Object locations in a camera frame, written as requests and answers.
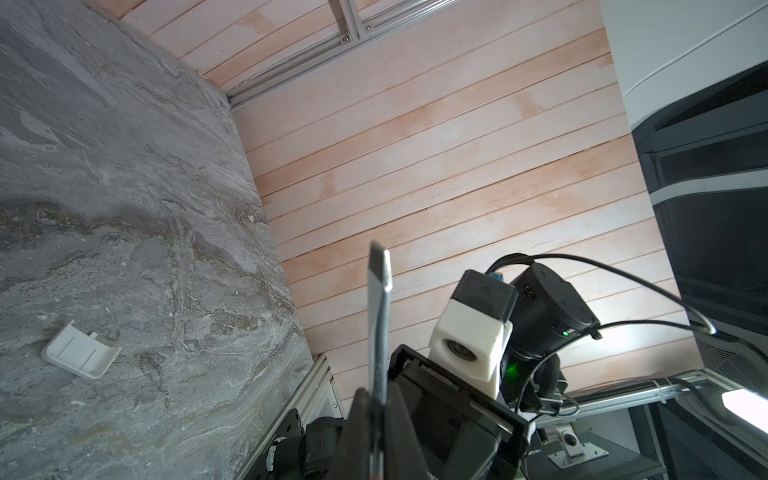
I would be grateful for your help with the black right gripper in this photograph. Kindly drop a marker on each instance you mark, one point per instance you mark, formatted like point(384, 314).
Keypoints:
point(462, 433)

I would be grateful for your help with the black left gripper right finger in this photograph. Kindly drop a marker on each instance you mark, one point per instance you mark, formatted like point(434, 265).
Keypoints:
point(404, 459)

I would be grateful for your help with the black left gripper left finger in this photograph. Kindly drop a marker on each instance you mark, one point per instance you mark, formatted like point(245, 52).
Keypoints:
point(352, 455)

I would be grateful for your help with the white wide remote cover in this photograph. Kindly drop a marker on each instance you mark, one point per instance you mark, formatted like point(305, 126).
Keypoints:
point(79, 353)

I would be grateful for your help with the dark cabinet outside cell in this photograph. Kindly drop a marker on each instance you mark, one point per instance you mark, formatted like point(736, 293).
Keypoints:
point(704, 160)

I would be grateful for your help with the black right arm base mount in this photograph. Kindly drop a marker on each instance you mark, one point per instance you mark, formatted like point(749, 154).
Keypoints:
point(299, 451)

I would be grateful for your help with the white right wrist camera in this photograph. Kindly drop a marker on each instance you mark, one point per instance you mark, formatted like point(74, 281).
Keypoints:
point(471, 335)

